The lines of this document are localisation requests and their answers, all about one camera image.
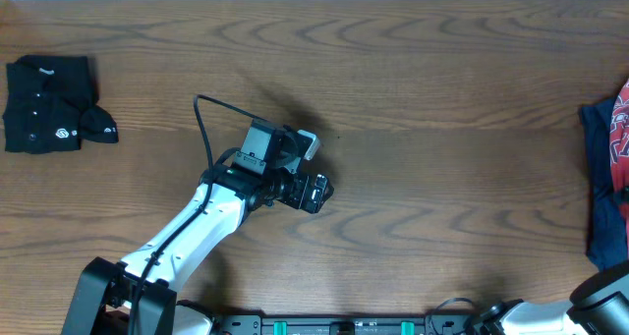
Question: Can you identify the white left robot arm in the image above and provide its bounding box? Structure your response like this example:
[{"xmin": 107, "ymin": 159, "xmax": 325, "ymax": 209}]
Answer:
[{"xmin": 122, "ymin": 164, "xmax": 334, "ymax": 292}]

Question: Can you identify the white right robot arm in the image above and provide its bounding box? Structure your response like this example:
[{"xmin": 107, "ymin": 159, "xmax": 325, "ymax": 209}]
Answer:
[{"xmin": 469, "ymin": 261, "xmax": 628, "ymax": 335}]

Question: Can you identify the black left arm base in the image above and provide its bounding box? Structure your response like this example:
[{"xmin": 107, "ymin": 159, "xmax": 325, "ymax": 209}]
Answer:
[{"xmin": 62, "ymin": 257, "xmax": 177, "ymax": 335}]

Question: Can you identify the red printed t-shirt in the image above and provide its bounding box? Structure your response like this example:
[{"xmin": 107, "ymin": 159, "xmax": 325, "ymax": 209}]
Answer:
[{"xmin": 609, "ymin": 83, "xmax": 628, "ymax": 203}]

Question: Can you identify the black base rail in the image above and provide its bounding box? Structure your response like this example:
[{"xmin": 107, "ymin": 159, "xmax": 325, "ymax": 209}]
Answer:
[{"xmin": 211, "ymin": 314, "xmax": 471, "ymax": 335}]

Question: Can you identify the folded black polo shirt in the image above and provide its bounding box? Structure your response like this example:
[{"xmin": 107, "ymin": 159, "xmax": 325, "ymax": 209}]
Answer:
[{"xmin": 2, "ymin": 55, "xmax": 119, "ymax": 154}]

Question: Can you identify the dark blue garment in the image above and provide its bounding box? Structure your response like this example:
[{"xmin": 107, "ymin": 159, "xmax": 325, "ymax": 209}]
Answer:
[{"xmin": 579, "ymin": 98, "xmax": 628, "ymax": 271}]

